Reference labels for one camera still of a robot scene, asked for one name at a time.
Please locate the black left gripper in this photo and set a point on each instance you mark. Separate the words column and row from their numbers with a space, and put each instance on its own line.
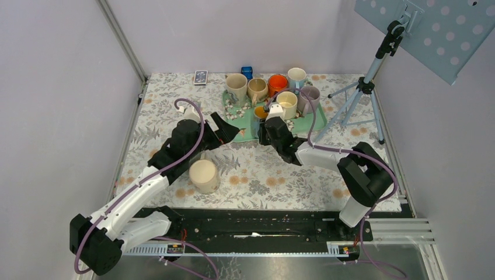
column 225, row 133

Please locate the playing card box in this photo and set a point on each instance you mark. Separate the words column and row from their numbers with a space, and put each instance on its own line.
column 200, row 78

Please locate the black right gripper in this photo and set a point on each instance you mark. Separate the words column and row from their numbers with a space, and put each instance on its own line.
column 261, row 134

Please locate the blue toy car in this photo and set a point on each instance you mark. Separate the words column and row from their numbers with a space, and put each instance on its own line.
column 247, row 71

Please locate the orange mug with black handle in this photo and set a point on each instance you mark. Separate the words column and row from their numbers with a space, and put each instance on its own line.
column 276, row 83

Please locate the light blue tripod stand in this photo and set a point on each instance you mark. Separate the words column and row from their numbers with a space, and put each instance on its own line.
column 365, row 85

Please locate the round beige glazed mug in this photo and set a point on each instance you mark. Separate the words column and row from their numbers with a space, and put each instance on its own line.
column 257, row 90

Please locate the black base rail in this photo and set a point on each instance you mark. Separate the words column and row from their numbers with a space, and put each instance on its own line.
column 218, row 225

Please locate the blue dotted panel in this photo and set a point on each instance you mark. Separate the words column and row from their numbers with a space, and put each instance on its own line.
column 442, row 35

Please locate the white slotted cable duct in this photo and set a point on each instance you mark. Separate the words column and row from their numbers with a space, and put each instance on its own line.
column 246, row 249

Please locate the green floral bird tray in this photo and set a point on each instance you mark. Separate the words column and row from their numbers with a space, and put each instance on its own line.
column 242, row 118

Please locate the light blue faceted mug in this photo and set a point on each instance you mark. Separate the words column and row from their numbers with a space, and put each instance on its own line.
column 297, row 79

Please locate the beige cartoon print mug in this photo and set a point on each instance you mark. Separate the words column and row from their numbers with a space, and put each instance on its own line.
column 204, row 176

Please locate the lilac mug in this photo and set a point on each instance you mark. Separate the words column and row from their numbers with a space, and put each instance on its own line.
column 308, row 100

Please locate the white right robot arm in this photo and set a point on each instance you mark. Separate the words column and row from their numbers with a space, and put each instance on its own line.
column 364, row 172

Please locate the cream yellow mug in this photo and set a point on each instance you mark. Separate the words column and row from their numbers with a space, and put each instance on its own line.
column 288, row 101

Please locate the beige seahorse print mug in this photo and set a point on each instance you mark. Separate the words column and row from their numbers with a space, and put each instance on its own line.
column 236, row 86

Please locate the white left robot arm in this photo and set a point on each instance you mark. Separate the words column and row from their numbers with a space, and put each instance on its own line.
column 100, row 239

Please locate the blue butterfly mug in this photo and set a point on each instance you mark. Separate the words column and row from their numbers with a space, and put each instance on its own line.
column 258, row 116

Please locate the floral tablecloth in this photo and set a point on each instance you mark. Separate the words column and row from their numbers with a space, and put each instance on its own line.
column 252, row 176

